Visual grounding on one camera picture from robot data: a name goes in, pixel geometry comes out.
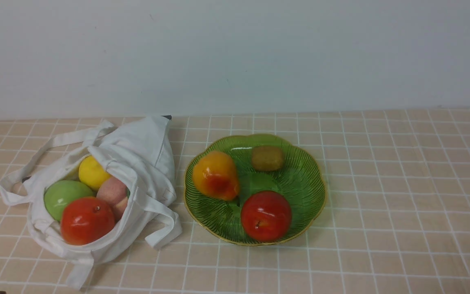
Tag red tomato fruit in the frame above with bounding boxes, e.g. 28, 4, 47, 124
60, 196, 115, 245

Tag brown kiwi fruit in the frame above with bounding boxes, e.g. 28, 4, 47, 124
251, 145, 285, 172

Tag green glass fruit plate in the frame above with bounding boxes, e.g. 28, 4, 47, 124
184, 134, 326, 246

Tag white cloth tote bag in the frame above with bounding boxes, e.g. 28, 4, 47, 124
0, 116, 182, 290

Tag orange yellow pear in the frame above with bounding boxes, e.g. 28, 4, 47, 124
192, 150, 240, 201

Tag red apple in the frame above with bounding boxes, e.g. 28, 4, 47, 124
240, 190, 292, 243

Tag pink peach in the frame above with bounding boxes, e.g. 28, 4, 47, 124
96, 176, 129, 223

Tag yellow lemon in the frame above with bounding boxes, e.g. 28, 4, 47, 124
78, 156, 111, 192

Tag green apple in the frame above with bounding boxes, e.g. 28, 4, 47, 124
44, 180, 95, 222

